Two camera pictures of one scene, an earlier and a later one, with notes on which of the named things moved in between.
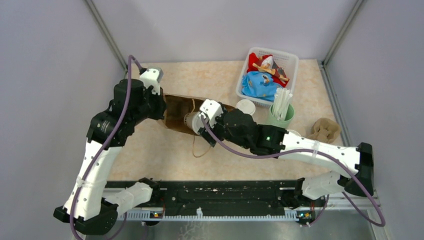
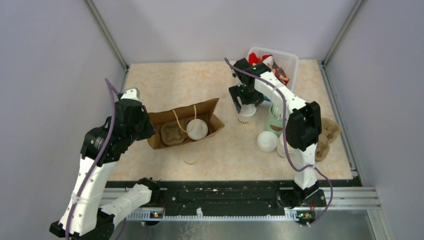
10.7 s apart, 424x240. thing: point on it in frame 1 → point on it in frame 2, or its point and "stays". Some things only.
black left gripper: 162,105 → 149,131
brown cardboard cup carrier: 325,130 stays
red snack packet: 266,64 stays
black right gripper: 214,130 → 235,92
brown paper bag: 178,107 → 178,125
